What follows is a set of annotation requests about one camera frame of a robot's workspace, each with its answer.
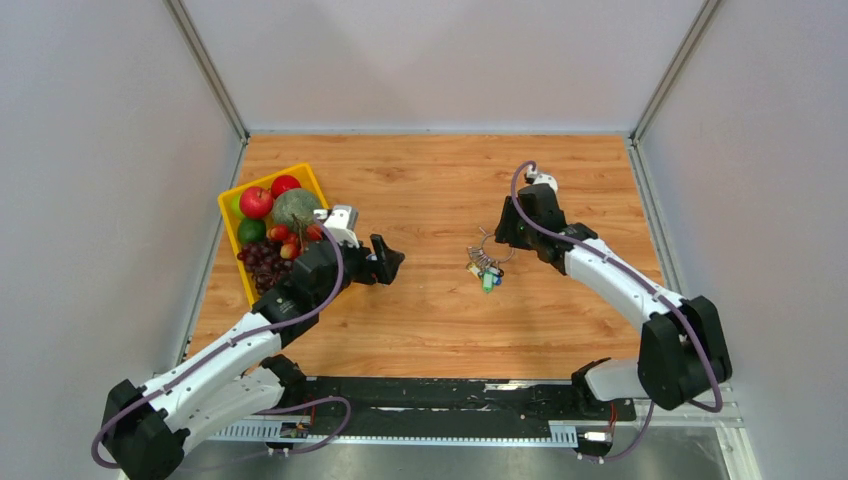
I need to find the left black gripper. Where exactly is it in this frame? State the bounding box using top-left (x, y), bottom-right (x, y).
top-left (314, 232), bottom-right (403, 309)

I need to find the silver keyring with keys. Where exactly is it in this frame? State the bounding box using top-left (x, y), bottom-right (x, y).
top-left (466, 227), bottom-right (515, 294)

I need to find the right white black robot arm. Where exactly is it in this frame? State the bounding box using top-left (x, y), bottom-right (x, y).
top-left (495, 184), bottom-right (732, 418)

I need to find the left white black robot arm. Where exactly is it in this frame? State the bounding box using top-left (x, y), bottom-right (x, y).
top-left (90, 234), bottom-right (405, 479)

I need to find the red cherry cluster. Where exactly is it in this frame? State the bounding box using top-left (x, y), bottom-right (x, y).
top-left (266, 224), bottom-right (324, 260)

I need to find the green netted melon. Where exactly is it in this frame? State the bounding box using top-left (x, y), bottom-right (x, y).
top-left (271, 188), bottom-right (324, 229)

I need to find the purple grape bunch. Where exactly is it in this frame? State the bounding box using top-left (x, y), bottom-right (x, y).
top-left (236, 240), bottom-right (292, 296)

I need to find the yellow plastic tray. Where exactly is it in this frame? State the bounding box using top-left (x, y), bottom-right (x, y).
top-left (217, 162), bottom-right (331, 309)

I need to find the red apple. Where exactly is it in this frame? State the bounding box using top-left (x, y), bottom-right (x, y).
top-left (270, 175), bottom-right (301, 199)
top-left (238, 186), bottom-right (274, 220)

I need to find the green lime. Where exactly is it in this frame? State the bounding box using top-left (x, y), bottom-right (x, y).
top-left (237, 218), bottom-right (267, 245)

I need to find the light green apple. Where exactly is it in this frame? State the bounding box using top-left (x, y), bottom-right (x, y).
top-left (229, 193), bottom-right (245, 220)

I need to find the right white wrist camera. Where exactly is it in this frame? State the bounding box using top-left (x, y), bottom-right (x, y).
top-left (524, 166), bottom-right (558, 193)

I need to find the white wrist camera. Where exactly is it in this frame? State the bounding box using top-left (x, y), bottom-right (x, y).
top-left (313, 205), bottom-right (361, 248)
top-left (524, 166), bottom-right (558, 193)

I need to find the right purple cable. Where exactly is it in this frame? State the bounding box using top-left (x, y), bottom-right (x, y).
top-left (509, 160), bottom-right (725, 415)

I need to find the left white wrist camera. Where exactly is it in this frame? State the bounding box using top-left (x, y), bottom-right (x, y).
top-left (313, 205), bottom-right (361, 248)

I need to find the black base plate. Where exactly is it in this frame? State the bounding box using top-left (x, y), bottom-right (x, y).
top-left (278, 376), bottom-right (636, 439)

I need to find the grey slotted cable duct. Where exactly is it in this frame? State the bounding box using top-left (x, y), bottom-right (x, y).
top-left (210, 423), bottom-right (579, 448)

